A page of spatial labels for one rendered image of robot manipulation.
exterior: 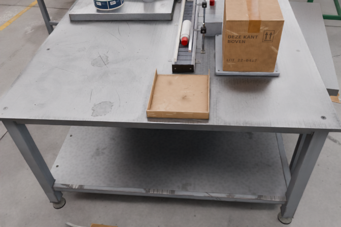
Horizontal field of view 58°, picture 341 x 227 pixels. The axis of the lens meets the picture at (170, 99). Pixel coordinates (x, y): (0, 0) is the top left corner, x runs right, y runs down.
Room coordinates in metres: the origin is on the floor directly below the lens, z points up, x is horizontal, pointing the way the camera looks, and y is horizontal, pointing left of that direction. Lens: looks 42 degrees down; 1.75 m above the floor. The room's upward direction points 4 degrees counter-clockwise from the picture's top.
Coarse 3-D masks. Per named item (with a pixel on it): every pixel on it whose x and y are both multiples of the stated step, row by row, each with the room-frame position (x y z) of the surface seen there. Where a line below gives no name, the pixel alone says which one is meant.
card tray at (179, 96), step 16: (160, 80) 1.17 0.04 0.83; (176, 80) 1.16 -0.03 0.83; (192, 80) 1.15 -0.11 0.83; (208, 80) 1.14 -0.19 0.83; (160, 96) 1.05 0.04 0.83; (176, 96) 1.04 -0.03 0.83; (192, 96) 1.04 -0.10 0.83; (208, 96) 1.02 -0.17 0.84; (160, 112) 0.92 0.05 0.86; (176, 112) 0.91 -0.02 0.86; (192, 112) 0.90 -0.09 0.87; (208, 112) 0.89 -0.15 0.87
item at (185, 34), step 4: (188, 20) 1.57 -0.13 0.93; (184, 24) 1.53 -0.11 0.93; (188, 24) 1.53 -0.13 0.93; (184, 28) 1.48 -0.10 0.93; (188, 28) 1.49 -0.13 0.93; (184, 32) 1.44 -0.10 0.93; (188, 32) 1.45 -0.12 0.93; (184, 36) 1.41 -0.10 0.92; (188, 36) 1.42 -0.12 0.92; (184, 40) 1.38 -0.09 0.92; (188, 40) 1.41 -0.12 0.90; (184, 44) 1.38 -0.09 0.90
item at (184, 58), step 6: (186, 0) 1.95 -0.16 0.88; (186, 6) 1.86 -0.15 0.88; (192, 6) 1.86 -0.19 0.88; (186, 12) 1.78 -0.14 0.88; (186, 18) 1.70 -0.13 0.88; (180, 36) 1.49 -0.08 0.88; (192, 36) 1.48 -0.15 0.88; (180, 42) 1.43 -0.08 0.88; (192, 42) 1.42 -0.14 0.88; (180, 48) 1.37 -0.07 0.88; (186, 48) 1.37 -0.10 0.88; (192, 48) 1.36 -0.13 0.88; (180, 54) 1.31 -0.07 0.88; (186, 54) 1.31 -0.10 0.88; (180, 60) 1.26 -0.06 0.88; (186, 60) 1.26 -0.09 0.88
